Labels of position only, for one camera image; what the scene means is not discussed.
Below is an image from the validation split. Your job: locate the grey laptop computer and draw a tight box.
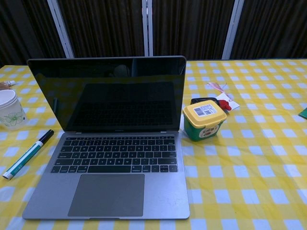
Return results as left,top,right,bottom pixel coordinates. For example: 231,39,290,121
22,55,190,220

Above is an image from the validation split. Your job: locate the black flat object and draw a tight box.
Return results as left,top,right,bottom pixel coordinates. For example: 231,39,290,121
191,97,220,106

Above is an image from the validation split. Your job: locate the green tub yellow lid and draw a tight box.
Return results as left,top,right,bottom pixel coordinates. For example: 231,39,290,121
182,100,227,142

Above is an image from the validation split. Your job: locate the red clip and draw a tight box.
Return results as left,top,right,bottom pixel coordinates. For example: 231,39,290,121
219,100,233,112

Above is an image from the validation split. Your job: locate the white card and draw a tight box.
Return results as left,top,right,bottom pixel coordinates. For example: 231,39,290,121
214,92,240,111

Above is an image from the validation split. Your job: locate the dark curtain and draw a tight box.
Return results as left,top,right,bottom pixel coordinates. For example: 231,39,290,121
0,0,307,69

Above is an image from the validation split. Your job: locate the yellow white checked tablecloth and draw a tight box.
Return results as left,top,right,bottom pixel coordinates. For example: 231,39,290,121
0,58,307,230

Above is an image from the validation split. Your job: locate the green white marker pen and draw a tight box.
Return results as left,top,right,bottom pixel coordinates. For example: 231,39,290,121
2,129,55,180

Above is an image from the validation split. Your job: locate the white paper cup green print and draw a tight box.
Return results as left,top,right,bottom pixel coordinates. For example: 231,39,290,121
0,90,28,131

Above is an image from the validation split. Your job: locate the white frame post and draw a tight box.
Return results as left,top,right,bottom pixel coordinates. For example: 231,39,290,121
142,0,154,57
222,0,245,60
47,0,76,59

